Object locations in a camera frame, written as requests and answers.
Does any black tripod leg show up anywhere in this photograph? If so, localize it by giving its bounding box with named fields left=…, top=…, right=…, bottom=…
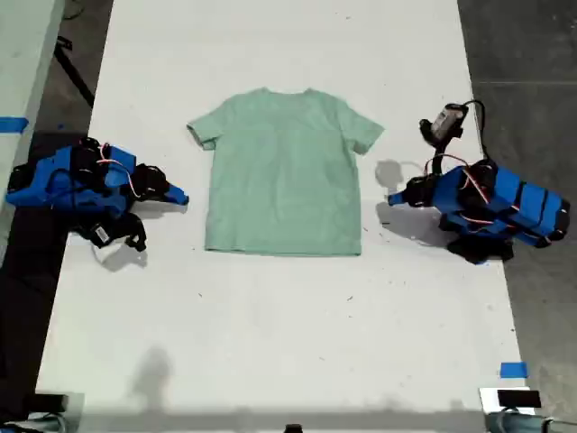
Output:
left=52, top=36, right=96, bottom=109

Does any pale side table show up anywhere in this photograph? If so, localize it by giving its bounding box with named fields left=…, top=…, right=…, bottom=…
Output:
left=0, top=0, right=67, bottom=267

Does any blue tape strip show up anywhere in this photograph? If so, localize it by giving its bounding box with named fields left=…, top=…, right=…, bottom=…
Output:
left=0, top=115, right=30, bottom=134
left=499, top=361, right=529, bottom=380

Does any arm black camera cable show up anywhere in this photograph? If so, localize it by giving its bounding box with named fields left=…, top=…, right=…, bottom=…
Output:
left=463, top=98, right=493, bottom=166

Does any small black box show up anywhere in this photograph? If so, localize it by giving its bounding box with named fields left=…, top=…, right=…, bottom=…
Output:
left=32, top=393, right=69, bottom=414
left=497, top=390, right=543, bottom=410

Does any grey-green clamp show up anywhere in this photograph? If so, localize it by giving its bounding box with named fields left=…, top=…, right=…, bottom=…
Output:
left=0, top=412, right=69, bottom=433
left=484, top=408, right=577, bottom=433

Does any pale green T-shirt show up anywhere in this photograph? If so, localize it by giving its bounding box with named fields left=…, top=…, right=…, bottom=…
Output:
left=186, top=87, right=386, bottom=258

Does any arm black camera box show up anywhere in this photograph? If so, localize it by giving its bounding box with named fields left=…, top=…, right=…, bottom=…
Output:
left=418, top=102, right=466, bottom=146
left=87, top=214, right=149, bottom=253

